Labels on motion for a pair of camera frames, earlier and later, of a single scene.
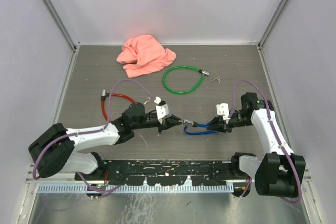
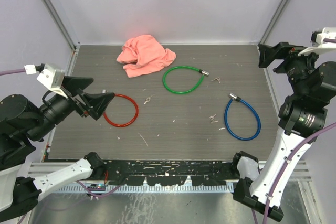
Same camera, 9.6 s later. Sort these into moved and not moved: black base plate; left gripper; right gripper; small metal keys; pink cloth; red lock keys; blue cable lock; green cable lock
Moved: blue cable lock; right gripper; left gripper
Not moved: small metal keys; green cable lock; black base plate; pink cloth; red lock keys
